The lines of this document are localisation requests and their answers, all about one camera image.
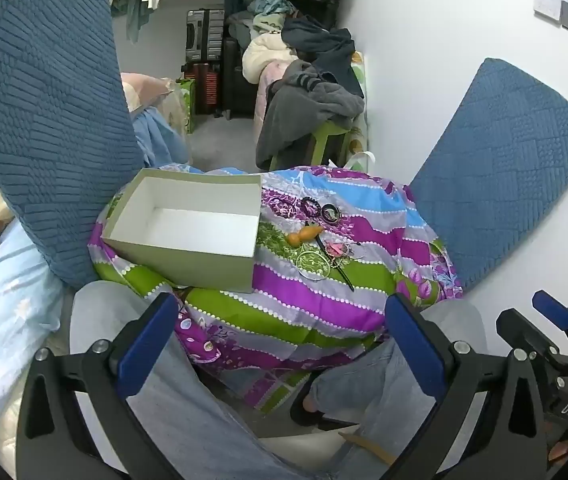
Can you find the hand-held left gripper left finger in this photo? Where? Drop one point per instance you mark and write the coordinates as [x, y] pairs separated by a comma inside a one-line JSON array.
[[136, 350]]

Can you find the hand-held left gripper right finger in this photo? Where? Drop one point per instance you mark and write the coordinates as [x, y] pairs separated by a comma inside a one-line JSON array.
[[416, 350]]

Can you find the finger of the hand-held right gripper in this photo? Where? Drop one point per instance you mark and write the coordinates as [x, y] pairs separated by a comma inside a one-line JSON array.
[[523, 330], [553, 307]]

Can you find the olive cardboard box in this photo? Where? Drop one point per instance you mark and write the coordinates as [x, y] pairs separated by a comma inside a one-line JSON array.
[[189, 230]]

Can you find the person's right leg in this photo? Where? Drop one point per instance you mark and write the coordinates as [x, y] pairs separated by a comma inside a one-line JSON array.
[[363, 375]]

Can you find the person's leg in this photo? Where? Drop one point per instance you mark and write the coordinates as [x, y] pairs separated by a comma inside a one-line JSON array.
[[363, 375], [204, 425]]

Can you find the colourful printed blanket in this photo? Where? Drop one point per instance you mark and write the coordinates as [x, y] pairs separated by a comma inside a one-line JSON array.
[[324, 310]]

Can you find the person's left leg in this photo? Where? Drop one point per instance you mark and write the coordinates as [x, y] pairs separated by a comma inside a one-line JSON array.
[[204, 425]]

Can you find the wooden stick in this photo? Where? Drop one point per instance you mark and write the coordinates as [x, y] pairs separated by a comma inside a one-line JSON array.
[[368, 447]]

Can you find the black hair stick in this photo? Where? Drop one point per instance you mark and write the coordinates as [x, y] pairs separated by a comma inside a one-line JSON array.
[[334, 265]]

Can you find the black slipper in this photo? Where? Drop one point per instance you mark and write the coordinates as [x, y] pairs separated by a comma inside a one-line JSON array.
[[309, 410]]

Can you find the pink butterfly ornament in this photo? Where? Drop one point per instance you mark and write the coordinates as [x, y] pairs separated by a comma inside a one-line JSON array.
[[336, 250]]

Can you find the light blue bedding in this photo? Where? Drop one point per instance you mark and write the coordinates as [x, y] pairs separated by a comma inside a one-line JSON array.
[[9, 320]]

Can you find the orange gourd ornament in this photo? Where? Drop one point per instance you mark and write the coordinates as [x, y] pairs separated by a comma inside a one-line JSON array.
[[304, 236]]

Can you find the blue cloth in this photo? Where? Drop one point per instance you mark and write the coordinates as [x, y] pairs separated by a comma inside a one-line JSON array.
[[164, 135]]

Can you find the green plastic stool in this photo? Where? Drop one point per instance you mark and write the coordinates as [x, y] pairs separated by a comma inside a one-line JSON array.
[[326, 137]]

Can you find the floral printed board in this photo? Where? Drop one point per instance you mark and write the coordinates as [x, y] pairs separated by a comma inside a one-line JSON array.
[[361, 125]]

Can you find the large blue quilted cushion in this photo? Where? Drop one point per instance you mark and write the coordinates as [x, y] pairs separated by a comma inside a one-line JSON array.
[[44, 135]]

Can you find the green printed bag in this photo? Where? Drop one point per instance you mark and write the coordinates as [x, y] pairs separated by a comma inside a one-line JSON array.
[[186, 105]]

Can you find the beige lace cloth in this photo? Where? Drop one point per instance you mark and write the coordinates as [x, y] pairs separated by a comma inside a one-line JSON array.
[[146, 90]]

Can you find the grey fleece garment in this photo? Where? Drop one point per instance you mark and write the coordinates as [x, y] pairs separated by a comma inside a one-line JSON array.
[[294, 105]]

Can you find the black suitcase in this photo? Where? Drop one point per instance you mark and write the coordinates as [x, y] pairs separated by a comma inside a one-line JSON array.
[[239, 85]]

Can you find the dark navy garment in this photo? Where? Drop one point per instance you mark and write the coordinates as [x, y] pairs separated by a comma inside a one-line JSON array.
[[324, 45]]

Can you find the cream fluffy blanket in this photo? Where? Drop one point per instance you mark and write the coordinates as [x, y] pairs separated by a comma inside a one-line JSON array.
[[264, 55]]

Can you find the silver suitcase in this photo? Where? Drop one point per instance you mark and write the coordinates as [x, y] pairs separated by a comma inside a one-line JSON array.
[[204, 35]]

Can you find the white wall socket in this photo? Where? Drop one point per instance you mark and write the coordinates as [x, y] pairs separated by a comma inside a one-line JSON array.
[[547, 5]]

